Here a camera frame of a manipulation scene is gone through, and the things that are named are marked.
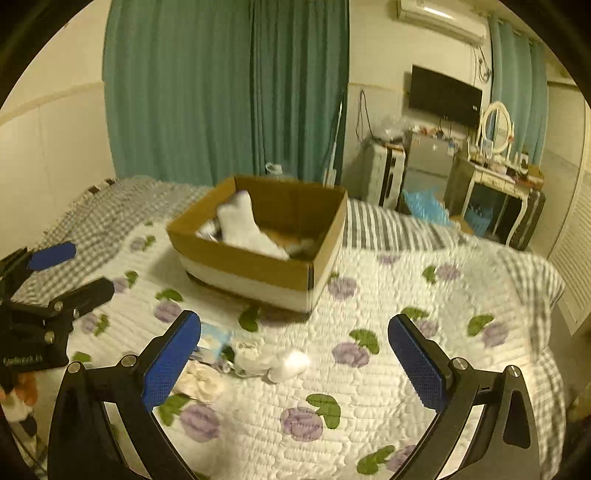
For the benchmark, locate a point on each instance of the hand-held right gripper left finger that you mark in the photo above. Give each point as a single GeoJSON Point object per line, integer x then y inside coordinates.
{"type": "Point", "coordinates": [170, 364]}

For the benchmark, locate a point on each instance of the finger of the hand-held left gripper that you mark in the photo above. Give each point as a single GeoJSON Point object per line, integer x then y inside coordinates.
{"type": "Point", "coordinates": [51, 256]}
{"type": "Point", "coordinates": [87, 294]}

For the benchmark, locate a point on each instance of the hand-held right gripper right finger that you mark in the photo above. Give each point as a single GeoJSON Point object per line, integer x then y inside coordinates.
{"type": "Point", "coordinates": [418, 364]}

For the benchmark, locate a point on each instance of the cream sock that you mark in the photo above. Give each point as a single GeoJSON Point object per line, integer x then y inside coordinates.
{"type": "Point", "coordinates": [201, 383]}

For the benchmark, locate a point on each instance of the long white sock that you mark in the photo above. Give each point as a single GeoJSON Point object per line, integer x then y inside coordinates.
{"type": "Point", "coordinates": [238, 221]}

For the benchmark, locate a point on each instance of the brown cardboard box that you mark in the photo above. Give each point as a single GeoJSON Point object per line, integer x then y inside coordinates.
{"type": "Point", "coordinates": [295, 217]}

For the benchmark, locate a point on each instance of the grey soft item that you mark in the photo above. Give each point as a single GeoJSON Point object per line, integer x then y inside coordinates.
{"type": "Point", "coordinates": [302, 249]}

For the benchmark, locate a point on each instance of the light blue cloth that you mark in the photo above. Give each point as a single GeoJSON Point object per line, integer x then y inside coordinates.
{"type": "Point", "coordinates": [213, 341]}

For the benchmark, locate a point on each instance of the orange white black cloth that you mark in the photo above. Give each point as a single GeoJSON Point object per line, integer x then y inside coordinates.
{"type": "Point", "coordinates": [21, 399]}

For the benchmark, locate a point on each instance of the white floral quilt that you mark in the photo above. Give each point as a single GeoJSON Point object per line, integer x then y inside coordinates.
{"type": "Point", "coordinates": [369, 304]}
{"type": "Point", "coordinates": [106, 212]}

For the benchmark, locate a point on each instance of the blue plastic bag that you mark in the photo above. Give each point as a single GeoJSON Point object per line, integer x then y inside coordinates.
{"type": "Point", "coordinates": [427, 205]}

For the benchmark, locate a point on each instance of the dark suitcase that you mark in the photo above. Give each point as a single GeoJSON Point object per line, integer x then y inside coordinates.
{"type": "Point", "coordinates": [528, 219]}

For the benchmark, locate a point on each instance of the silver suitcase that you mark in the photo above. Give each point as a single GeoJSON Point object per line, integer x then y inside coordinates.
{"type": "Point", "coordinates": [383, 173]}

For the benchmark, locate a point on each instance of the white vanity table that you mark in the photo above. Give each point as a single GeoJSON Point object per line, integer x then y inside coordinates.
{"type": "Point", "coordinates": [489, 177]}

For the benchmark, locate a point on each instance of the small silver fridge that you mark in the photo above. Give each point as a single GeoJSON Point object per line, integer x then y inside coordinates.
{"type": "Point", "coordinates": [429, 161]}

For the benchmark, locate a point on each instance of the wide green curtain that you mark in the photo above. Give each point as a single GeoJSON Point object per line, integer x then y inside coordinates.
{"type": "Point", "coordinates": [184, 92]}

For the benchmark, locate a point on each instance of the clear plastic bottle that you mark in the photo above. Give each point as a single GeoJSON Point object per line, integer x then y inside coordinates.
{"type": "Point", "coordinates": [273, 169]}

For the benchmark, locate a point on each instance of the clear plastic bag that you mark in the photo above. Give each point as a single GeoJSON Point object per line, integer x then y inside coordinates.
{"type": "Point", "coordinates": [390, 128]}

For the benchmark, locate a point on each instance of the white oval vanity mirror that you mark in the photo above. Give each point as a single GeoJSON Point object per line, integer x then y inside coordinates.
{"type": "Point", "coordinates": [496, 127]}

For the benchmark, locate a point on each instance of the narrow green curtain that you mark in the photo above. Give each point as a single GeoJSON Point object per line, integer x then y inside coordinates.
{"type": "Point", "coordinates": [521, 92]}

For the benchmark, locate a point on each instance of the white air conditioner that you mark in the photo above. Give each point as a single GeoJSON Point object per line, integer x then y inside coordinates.
{"type": "Point", "coordinates": [443, 21]}

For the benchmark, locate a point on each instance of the black wall television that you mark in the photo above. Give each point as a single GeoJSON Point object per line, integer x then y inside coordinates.
{"type": "Point", "coordinates": [445, 94]}

